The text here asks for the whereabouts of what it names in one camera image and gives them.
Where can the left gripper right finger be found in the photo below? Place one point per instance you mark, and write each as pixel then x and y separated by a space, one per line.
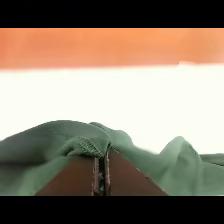
pixel 130 176

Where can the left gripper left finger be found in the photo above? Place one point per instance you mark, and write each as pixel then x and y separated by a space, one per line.
pixel 73 178

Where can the dark green garment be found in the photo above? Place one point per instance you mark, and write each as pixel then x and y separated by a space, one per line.
pixel 36 150

